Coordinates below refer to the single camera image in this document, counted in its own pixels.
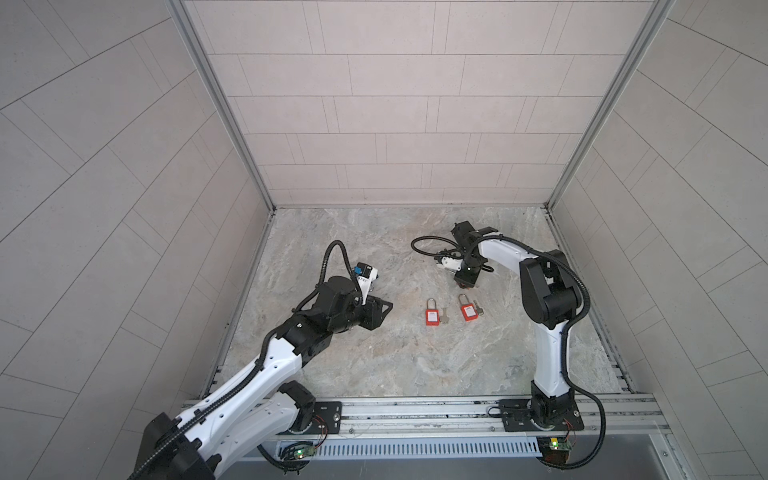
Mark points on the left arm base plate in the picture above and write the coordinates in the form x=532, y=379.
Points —
x=325, y=419

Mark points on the right green circuit board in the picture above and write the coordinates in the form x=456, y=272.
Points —
x=555, y=450

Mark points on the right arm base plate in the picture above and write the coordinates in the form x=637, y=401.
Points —
x=540, y=415

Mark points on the red padlock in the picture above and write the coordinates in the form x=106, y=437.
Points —
x=434, y=315
x=470, y=310

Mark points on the left green circuit board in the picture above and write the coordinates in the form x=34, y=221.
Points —
x=297, y=452

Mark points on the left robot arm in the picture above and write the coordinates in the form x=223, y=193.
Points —
x=263, y=399

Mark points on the white slotted cable duct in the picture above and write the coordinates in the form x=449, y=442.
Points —
x=423, y=448

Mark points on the aluminium mounting rail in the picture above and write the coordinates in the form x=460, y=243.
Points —
x=451, y=417

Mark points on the green circuit board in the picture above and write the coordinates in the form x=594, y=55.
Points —
x=555, y=450
x=297, y=452

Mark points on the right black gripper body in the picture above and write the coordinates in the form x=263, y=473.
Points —
x=469, y=270

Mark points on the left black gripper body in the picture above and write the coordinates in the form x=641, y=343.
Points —
x=366, y=315

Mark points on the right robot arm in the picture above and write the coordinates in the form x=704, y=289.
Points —
x=555, y=299

